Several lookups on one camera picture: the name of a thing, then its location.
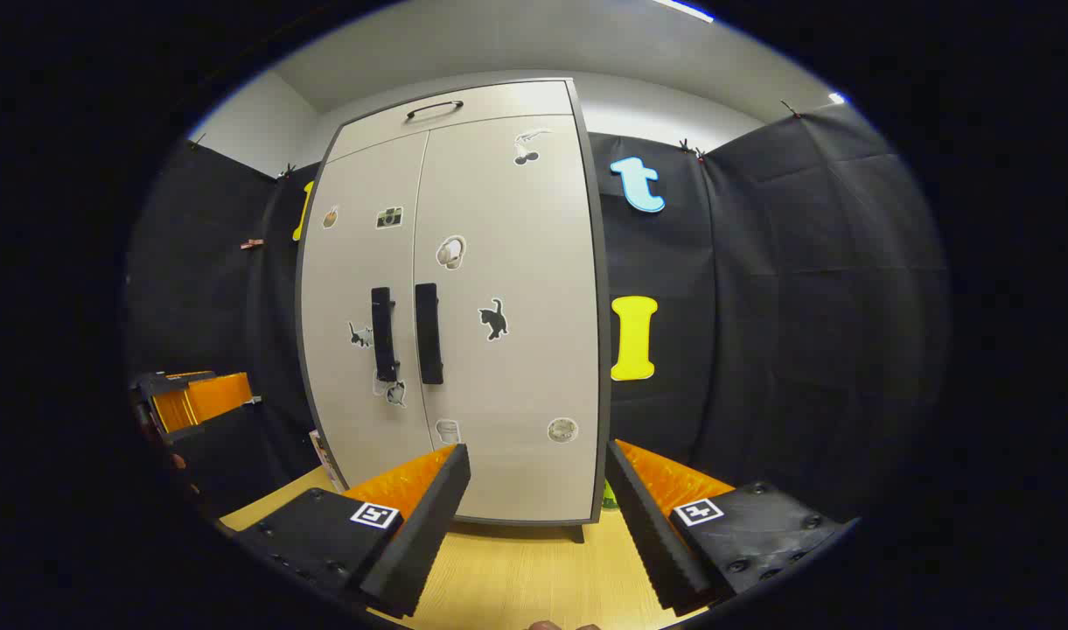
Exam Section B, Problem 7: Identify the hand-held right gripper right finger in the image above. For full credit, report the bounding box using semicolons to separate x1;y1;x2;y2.
605;439;849;616

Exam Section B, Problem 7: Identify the grey double-door shoe cabinet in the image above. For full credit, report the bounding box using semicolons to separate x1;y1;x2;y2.
295;77;611;543

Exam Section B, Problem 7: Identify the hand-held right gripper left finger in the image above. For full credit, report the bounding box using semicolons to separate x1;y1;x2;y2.
234;442;473;620

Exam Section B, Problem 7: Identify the grey cabinet drawer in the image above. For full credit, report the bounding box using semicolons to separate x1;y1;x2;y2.
326;80;576;163

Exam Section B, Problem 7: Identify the black door handle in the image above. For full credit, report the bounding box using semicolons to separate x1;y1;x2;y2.
370;286;401;383
414;282;445;386

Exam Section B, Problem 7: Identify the grey cabinet door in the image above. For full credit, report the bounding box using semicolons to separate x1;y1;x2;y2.
411;114;604;524
299;131;436;491

